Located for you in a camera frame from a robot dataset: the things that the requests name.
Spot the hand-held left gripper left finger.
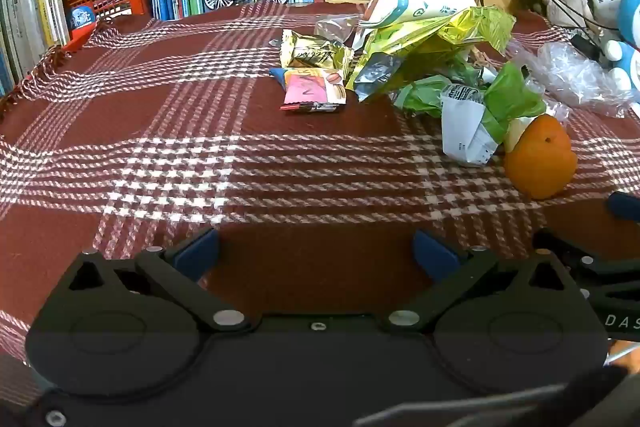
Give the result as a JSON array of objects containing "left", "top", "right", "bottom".
[{"left": 55, "top": 228, "right": 249, "bottom": 333}]

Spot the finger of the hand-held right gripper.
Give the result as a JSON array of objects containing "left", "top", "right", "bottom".
[
  {"left": 532, "top": 229, "right": 640, "bottom": 289},
  {"left": 606, "top": 191, "right": 640, "bottom": 224}
]

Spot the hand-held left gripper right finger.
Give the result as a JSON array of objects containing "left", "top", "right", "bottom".
[{"left": 389, "top": 229, "right": 581, "bottom": 333}]

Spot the clear plastic bag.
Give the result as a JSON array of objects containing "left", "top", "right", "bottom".
[{"left": 510, "top": 39, "right": 640, "bottom": 118}]

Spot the orange fruit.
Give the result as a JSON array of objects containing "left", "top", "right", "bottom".
[{"left": 502, "top": 114, "right": 578, "bottom": 200}]

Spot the red white plaid blanket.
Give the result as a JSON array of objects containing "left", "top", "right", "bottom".
[{"left": 0, "top": 1, "right": 640, "bottom": 408}]

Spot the white printed paper packet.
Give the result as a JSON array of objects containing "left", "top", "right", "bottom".
[{"left": 441, "top": 83, "right": 501, "bottom": 168}]

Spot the green plastic bag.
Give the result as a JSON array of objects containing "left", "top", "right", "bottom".
[{"left": 482, "top": 62, "right": 548, "bottom": 142}]

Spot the green plastic wrapper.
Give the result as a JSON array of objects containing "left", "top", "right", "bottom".
[{"left": 395, "top": 74, "right": 453, "bottom": 118}]

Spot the blue cat plush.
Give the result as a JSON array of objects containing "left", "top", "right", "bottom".
[{"left": 602, "top": 0, "right": 640, "bottom": 90}]

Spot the pink snack packet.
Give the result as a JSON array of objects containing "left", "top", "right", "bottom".
[{"left": 270, "top": 67, "right": 347, "bottom": 114}]

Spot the gold green foil wrapper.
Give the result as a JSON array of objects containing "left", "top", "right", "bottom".
[{"left": 345, "top": 6, "right": 516, "bottom": 102}]

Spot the gold snack packet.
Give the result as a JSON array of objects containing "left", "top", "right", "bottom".
[{"left": 279, "top": 29, "right": 353, "bottom": 70}]

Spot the small clear wrapper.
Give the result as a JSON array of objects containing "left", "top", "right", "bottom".
[{"left": 314, "top": 14, "right": 363, "bottom": 45}]

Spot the black cable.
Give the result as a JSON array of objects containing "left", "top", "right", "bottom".
[{"left": 475, "top": 0, "right": 606, "bottom": 58}]

